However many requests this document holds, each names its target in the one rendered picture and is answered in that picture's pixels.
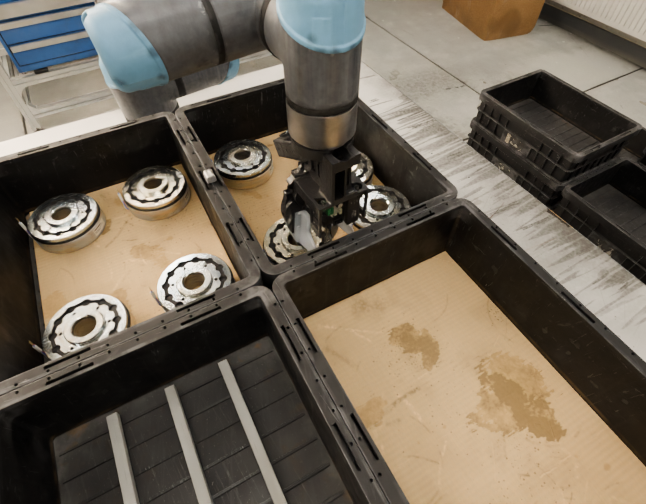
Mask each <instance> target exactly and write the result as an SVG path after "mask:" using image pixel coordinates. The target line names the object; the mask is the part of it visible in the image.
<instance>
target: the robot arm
mask: <svg viewBox="0 0 646 504"><path fill-rule="evenodd" d="M93 1H94V3H95V7H93V8H90V9H87V10H85V11H84V12H83V13H82V16H81V20H82V23H83V25H84V27H85V29H86V31H87V33H88V35H89V37H90V39H91V41H92V43H93V45H94V47H95V49H96V51H97V53H98V55H99V66H100V69H101V71H102V73H103V75H104V79H105V82H106V84H107V86H108V87H109V88H110V90H111V92H112V93H113V95H114V97H115V99H116V101H117V103H118V105H119V107H120V109H121V111H122V113H123V115H124V117H125V119H126V121H127V122H128V121H131V120H135V119H138V118H142V117H146V116H149V115H153V114H156V113H160V112H171V113H173V114H174V115H175V111H176V110H177V109H178V108H180V106H179V104H178V101H177V99H178V98H180V97H183V96H186V95H189V94H192V93H195V92H198V91H201V90H204V89H206V88H209V87H212V86H215V85H221V84H223V83H225V82H226V81H228V80H231V79H233V78H234V77H235V76H236V75H237V73H238V70H239V62H240V61H239V58H242V57H245V56H248V55H251V54H254V53H257V52H260V51H263V50H266V49H267V50H268V51H269V52H270V53H271V54H272V55H273V56H274V57H276V58H277V59H279V60H280V61H281V62H282V64H283V70H284V82H285V94H286V111H287V122H288V130H287V131H286V132H284V133H281V134H280V135H279V136H280V137H278V138H276V139H274V140H273V143H274V145H275V148H276V150H277V153H278V156H279V157H284V158H289V159H294V160H299V162H298V167H297V168H295V169H293V170H291V175H290V176H289V177H288V178H287V180H286V182H287V183H288V185H287V189H285V190H283V199H282V202H281V214H282V216H283V219H284V221H285V223H286V225H287V227H288V229H289V231H290V233H291V235H292V237H293V239H294V241H295V242H296V244H297V245H298V246H300V245H302V246H303V247H305V248H306V249H307V250H308V251H310V250H312V249H315V248H316V245H315V243H314V240H313V238H312V235H311V229H312V230H313V231H314V232H315V234H316V235H317V236H318V237H319V239H321V238H322V227H323V228H325V227H327V228H328V230H329V232H330V234H331V237H332V239H333V238H334V236H335V235H336V233H337V231H338V229H339V228H341V229H342V230H343V231H345V232H346V233H347V234H350V233H352V232H354V230H353V228H352V226H351V223H353V222H355V221H357V220H358V216H359V214H360V215H361V216H362V217H363V218H365V217H366V211H367V203H368V194H369V188H368V186H367V185H366V184H365V183H364V182H363V181H362V180H361V179H360V178H359V177H358V176H357V175H356V174H355V173H354V172H353V171H352V167H353V166H355V165H357V164H360V161H361V153H360V152H359V151H358V150H357V149H356V148H355V147H354V146H353V143H354V134H355V131H356V120H357V107H358V96H359V83H360V70H361V57H362V44H363V37H364V34H365V29H366V17H365V13H364V6H365V0H93ZM361 194H363V195H364V196H365V197H364V206H363V207H362V206H361V205H360V197H361ZM314 222H315V223H316V225H317V226H318V227H317V226H316V225H315V223H314Z"/></svg>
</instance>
